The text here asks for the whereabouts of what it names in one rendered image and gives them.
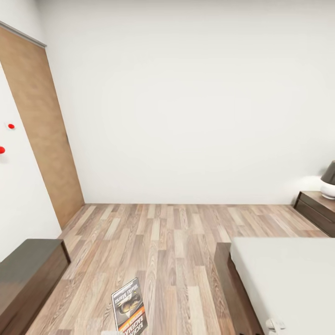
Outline hardback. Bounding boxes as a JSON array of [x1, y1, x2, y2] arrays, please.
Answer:
[[111, 277, 148, 335]]

